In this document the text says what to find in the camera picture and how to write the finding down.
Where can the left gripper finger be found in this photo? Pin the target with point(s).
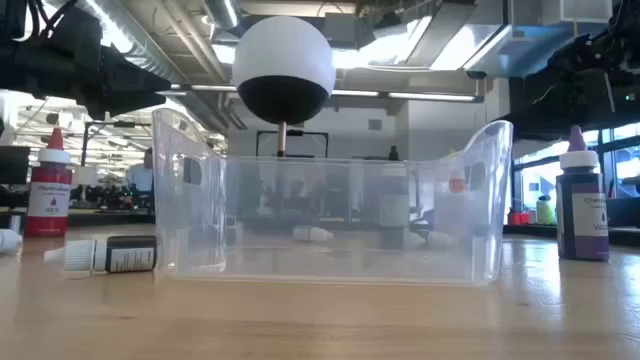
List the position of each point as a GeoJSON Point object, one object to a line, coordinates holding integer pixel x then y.
{"type": "Point", "coordinates": [142, 82]}
{"type": "Point", "coordinates": [135, 104]}

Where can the violet food coloring bottle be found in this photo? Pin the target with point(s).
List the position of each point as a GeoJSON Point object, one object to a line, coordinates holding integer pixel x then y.
{"type": "Point", "coordinates": [582, 215]}

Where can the black monitor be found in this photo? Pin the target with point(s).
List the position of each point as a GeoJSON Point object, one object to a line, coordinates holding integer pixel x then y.
{"type": "Point", "coordinates": [14, 165]}

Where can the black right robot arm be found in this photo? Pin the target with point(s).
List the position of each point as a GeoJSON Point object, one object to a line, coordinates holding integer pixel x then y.
{"type": "Point", "coordinates": [610, 35]}

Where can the copper pole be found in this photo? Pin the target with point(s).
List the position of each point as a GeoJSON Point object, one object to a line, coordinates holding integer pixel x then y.
{"type": "Point", "coordinates": [282, 140]}

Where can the white and black sphere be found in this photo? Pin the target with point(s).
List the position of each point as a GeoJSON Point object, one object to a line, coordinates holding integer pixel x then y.
{"type": "Point", "coordinates": [283, 60]}

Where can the red box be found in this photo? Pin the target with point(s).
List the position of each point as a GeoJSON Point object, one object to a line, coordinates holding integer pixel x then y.
{"type": "Point", "coordinates": [518, 219]}

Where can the small black dropper bottle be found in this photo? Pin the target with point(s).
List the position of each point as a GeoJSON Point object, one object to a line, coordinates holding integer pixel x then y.
{"type": "Point", "coordinates": [130, 257]}

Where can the black rectangular frame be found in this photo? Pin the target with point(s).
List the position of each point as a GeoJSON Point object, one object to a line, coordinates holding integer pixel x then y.
{"type": "Point", "coordinates": [295, 133]}

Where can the silver table leg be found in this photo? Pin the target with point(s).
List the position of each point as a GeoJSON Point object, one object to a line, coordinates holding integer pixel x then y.
{"type": "Point", "coordinates": [15, 225]}

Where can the red food coloring bottle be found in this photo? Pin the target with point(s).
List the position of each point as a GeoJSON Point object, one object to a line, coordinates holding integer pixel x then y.
{"type": "Point", "coordinates": [48, 200]}

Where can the grey wall vent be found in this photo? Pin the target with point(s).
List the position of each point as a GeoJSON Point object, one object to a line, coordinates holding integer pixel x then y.
{"type": "Point", "coordinates": [375, 125]}

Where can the ceiling light tube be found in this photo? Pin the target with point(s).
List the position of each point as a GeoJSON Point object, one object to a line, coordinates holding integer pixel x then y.
{"type": "Point", "coordinates": [430, 96]}

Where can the background table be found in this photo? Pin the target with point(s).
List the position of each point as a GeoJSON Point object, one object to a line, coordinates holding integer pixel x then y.
{"type": "Point", "coordinates": [100, 218]}

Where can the clear plastic bin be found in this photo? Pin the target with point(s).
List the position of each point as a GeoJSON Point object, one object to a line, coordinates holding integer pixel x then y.
{"type": "Point", "coordinates": [325, 260]}

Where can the person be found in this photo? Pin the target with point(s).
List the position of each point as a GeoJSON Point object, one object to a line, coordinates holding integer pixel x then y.
{"type": "Point", "coordinates": [142, 177]}

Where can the black metal stand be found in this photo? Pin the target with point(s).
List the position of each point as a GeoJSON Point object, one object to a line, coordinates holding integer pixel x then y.
{"type": "Point", "coordinates": [86, 145]}

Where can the small dropper bottle white cap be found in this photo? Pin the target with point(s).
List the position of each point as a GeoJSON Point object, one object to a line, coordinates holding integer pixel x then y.
{"type": "Point", "coordinates": [310, 234]}
{"type": "Point", "coordinates": [9, 241]}

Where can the green jug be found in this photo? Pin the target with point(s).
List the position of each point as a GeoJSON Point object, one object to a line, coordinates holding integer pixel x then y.
{"type": "Point", "coordinates": [545, 212]}

